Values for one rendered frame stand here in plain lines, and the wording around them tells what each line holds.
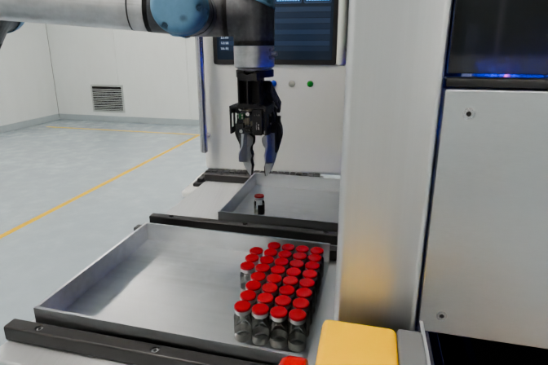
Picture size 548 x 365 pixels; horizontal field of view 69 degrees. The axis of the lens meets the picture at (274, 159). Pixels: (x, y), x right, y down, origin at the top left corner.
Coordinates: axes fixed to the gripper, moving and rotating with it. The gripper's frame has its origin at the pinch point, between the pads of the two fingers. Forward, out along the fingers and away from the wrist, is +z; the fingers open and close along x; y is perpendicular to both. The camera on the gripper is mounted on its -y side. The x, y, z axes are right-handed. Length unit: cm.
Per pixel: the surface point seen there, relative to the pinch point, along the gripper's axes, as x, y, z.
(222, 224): -4.9, 9.7, 8.8
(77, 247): -154, -117, 98
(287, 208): 4.9, -4.9, 10.5
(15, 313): -138, -54, 98
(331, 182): 13.2, -18.0, 8.1
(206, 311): 1.6, 33.0, 10.4
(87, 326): -10.1, 41.6, 8.2
